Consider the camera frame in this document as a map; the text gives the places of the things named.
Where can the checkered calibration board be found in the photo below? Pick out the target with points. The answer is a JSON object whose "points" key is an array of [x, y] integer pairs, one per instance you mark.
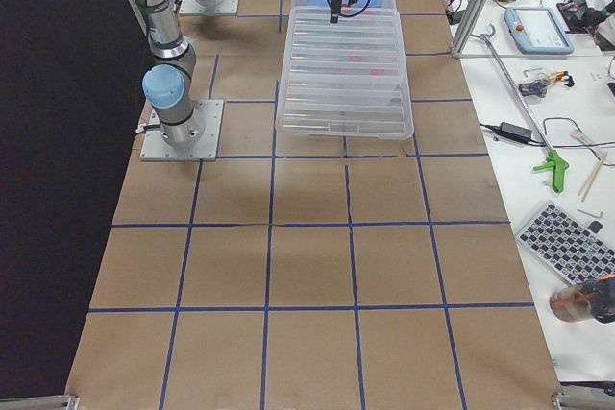
{"points": [[564, 245]]}

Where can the small allen key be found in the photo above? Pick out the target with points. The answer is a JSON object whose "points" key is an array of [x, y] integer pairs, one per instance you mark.
{"points": [[597, 216]]}

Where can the long metal reacher grabber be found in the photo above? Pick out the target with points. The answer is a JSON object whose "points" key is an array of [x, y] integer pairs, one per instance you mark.
{"points": [[554, 160]]}

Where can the clear plastic box lid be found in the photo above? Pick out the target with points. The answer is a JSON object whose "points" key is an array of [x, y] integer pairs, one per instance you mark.
{"points": [[345, 79]]}

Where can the amber plastic bottle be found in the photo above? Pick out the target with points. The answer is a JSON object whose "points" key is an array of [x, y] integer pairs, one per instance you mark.
{"points": [[592, 299]]}

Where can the teach pendant with screen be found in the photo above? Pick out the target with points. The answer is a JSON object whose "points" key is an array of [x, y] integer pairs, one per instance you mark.
{"points": [[536, 31]]}

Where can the black power adapter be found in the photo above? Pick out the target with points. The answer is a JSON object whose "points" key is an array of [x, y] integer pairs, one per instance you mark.
{"points": [[515, 133]]}

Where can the wooden chopsticks pair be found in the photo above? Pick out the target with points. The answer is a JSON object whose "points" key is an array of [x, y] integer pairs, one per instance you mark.
{"points": [[587, 185]]}

